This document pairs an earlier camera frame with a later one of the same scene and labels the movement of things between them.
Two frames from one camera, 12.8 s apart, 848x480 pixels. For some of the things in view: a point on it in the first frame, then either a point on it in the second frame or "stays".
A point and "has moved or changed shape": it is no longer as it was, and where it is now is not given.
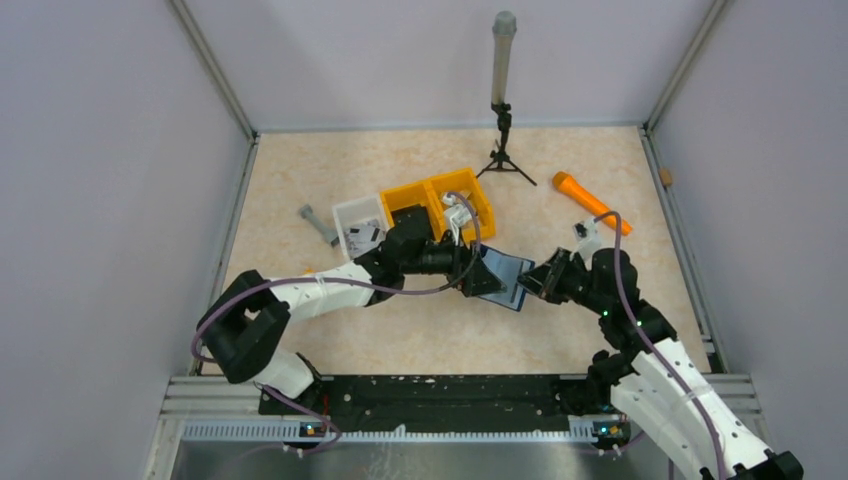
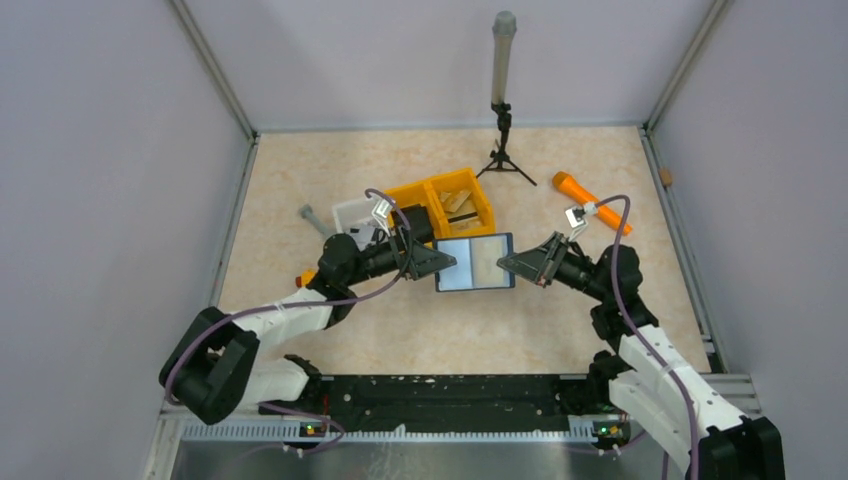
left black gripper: (471, 275) → (416, 261)
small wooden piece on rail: (666, 176) stays
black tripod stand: (502, 161) stays
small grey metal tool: (306, 212) stays
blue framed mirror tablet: (508, 268) has moved or changed shape
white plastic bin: (361, 223) stays
